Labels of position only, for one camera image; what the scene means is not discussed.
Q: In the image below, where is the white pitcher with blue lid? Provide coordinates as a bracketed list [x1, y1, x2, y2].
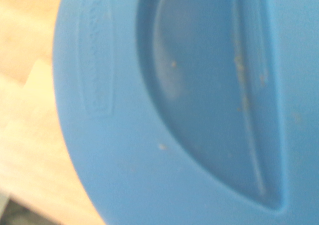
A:
[52, 0, 319, 225]

